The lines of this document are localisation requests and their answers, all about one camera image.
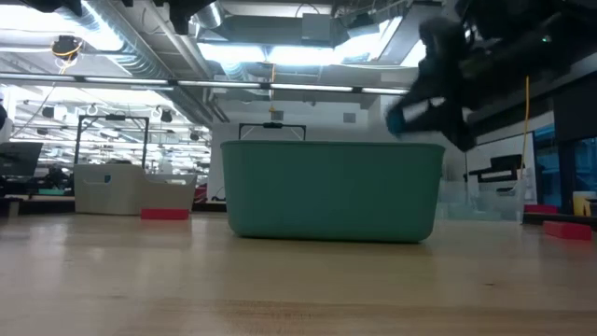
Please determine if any ceiling cable reel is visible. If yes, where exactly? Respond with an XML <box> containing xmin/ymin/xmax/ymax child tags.
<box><xmin>49</xmin><ymin>35</ymin><xmax>85</xmax><ymax>62</ymax></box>

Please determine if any LED light bar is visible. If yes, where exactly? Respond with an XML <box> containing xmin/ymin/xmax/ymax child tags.
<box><xmin>0</xmin><ymin>72</ymin><xmax>411</xmax><ymax>97</ymax></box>

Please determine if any white plastic bin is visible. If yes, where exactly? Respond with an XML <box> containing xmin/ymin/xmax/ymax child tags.
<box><xmin>73</xmin><ymin>162</ymin><xmax>199</xmax><ymax>217</ymax></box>

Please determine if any black computer monitor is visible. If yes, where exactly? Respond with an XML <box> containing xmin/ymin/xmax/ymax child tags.
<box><xmin>0</xmin><ymin>141</ymin><xmax>44</xmax><ymax>177</ymax></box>

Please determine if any ceiling light panel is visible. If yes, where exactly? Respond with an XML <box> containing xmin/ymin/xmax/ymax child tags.
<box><xmin>198</xmin><ymin>42</ymin><xmax>340</xmax><ymax>66</ymax></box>

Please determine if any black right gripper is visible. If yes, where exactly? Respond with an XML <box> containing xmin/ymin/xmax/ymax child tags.
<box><xmin>389</xmin><ymin>16</ymin><xmax>477</xmax><ymax>153</ymax></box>

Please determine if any blue foam wedge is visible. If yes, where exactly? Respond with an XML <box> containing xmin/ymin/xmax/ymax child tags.
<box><xmin>385</xmin><ymin>107</ymin><xmax>408</xmax><ymax>137</ymax></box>

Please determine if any green plastic bin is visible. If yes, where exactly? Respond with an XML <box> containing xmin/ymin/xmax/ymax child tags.
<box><xmin>220</xmin><ymin>139</ymin><xmax>447</xmax><ymax>244</ymax></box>

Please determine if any red bundle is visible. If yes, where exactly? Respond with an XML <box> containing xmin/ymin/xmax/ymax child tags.
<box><xmin>523</xmin><ymin>203</ymin><xmax>560</xmax><ymax>215</ymax></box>

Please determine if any black background rig frame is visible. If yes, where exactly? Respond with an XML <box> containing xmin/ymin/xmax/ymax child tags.
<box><xmin>74</xmin><ymin>114</ymin><xmax>150</xmax><ymax>169</ymax></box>
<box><xmin>238</xmin><ymin>122</ymin><xmax>308</xmax><ymax>142</ymax></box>

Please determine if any clear plastic bin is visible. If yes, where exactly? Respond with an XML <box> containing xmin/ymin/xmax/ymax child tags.
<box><xmin>436</xmin><ymin>179</ymin><xmax>523</xmax><ymax>222</ymax></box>

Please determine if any red rectangular foam block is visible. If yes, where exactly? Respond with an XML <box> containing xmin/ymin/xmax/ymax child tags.
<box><xmin>541</xmin><ymin>220</ymin><xmax>593</xmax><ymax>242</ymax></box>
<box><xmin>140</xmin><ymin>207</ymin><xmax>191</xmax><ymax>221</ymax></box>

